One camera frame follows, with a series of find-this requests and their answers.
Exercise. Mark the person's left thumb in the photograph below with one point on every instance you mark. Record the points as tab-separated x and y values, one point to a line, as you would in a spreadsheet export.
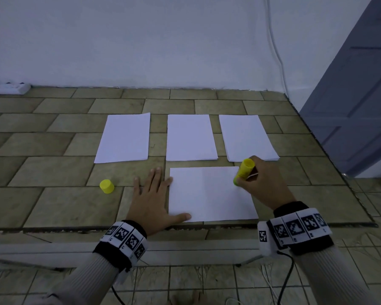
179	217

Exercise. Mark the person's left little finger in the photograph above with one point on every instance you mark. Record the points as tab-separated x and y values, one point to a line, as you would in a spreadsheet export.
137	186

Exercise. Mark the single white paper sheet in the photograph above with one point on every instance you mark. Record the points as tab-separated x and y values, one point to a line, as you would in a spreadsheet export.
209	196

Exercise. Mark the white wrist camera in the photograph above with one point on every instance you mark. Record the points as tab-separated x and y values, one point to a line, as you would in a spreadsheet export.
266	243

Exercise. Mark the left marker wristband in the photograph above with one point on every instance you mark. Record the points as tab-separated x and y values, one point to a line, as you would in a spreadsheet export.
123	241

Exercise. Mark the white power strip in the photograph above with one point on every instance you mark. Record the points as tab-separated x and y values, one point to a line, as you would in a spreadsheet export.
8	88

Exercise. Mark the yellow glue stick cap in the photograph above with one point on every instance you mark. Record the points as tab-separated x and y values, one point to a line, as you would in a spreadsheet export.
106	186

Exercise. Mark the marker wristband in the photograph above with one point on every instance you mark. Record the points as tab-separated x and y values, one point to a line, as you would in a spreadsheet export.
123	241
301	230

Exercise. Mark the person's left forearm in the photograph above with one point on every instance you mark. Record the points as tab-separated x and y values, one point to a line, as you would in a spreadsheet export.
82	282

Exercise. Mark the grey-blue door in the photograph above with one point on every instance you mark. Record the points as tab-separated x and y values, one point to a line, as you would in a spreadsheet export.
355	101

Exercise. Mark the white paper stack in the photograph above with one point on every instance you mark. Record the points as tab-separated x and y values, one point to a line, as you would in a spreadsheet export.
190	138
246	138
123	139

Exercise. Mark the right marker wristband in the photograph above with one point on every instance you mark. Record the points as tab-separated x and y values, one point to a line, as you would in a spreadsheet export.
301	230

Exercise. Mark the person's right fingers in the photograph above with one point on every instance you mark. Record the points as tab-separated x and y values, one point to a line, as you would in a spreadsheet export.
249	182

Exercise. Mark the person's left middle finger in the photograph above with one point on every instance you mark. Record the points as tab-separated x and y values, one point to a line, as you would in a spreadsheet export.
158	178

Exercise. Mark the person's right hand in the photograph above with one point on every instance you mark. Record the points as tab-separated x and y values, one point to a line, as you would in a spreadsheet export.
268	187

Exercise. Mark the person's right forearm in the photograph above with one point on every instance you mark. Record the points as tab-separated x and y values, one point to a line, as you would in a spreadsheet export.
330	279

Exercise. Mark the yellow glue stick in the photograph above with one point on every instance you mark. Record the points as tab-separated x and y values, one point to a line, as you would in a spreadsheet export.
243	169

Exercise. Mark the person's left hand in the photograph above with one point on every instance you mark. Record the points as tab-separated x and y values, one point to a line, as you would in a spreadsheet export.
149	208

